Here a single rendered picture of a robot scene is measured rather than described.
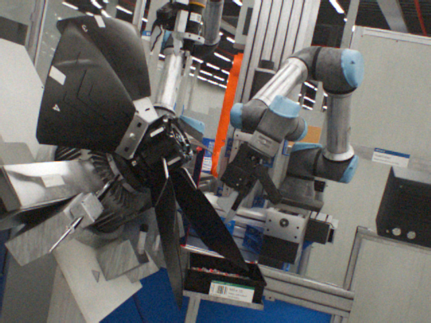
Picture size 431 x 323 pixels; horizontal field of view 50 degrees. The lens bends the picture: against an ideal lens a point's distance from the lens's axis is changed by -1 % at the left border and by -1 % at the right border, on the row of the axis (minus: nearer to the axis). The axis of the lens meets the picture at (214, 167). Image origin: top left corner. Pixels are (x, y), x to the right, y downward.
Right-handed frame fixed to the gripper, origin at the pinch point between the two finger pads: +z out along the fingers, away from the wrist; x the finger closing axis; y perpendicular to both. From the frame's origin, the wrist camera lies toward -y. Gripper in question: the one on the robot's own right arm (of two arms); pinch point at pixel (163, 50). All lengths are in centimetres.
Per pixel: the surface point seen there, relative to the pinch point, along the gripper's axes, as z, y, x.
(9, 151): 33, -89, -10
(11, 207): 39, -100, -19
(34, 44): 6.6, -8.9, 45.0
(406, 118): -4, 129, -105
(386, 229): 41, -18, -84
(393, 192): 30, -21, -83
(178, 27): 1, -54, -23
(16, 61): 16, -58, 15
